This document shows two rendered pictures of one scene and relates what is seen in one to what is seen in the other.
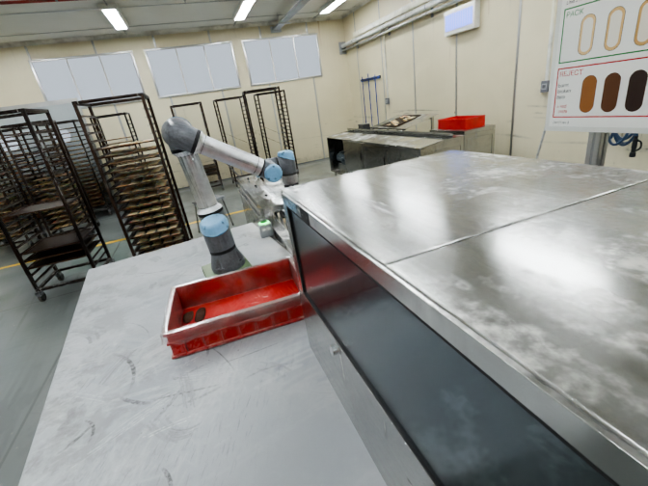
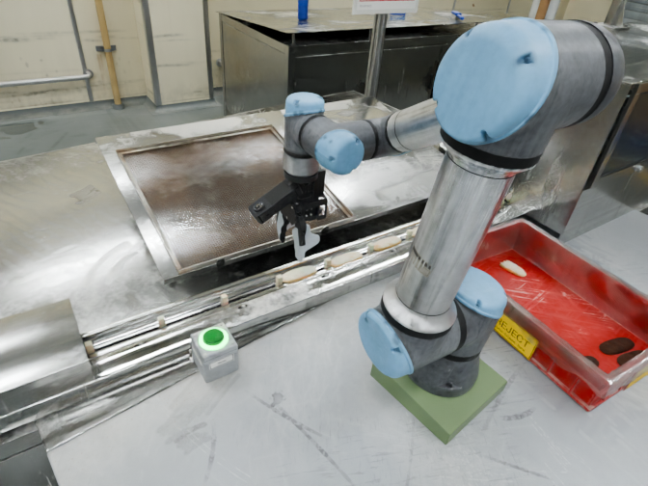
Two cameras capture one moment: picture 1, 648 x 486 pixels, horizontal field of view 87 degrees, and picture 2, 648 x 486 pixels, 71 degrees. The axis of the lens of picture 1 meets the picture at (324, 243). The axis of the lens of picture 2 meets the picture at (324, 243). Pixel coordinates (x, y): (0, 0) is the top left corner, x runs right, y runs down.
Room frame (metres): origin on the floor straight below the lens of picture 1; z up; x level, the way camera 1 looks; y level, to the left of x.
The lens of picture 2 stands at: (1.85, 0.94, 1.58)
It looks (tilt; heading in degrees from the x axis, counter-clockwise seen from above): 36 degrees down; 251
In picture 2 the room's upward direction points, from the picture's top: 5 degrees clockwise
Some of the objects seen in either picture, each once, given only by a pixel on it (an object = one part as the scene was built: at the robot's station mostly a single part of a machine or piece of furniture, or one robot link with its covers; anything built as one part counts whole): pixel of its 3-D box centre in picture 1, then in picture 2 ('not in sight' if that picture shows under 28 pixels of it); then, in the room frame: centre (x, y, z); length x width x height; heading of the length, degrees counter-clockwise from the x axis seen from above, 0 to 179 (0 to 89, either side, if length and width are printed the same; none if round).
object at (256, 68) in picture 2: not in sight; (359, 81); (0.50, -2.51, 0.51); 1.93 x 1.05 x 1.02; 18
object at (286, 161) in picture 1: (286, 162); (304, 124); (1.63, 0.12, 1.24); 0.09 x 0.08 x 0.11; 106
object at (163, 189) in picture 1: (145, 187); not in sight; (3.73, 1.81, 0.89); 0.60 x 0.59 x 1.78; 107
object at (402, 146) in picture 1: (396, 152); not in sight; (5.61, -1.39, 0.51); 3.00 x 1.26 x 1.03; 18
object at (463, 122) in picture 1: (460, 121); not in sight; (4.78, -2.08, 0.94); 0.51 x 0.36 x 0.13; 22
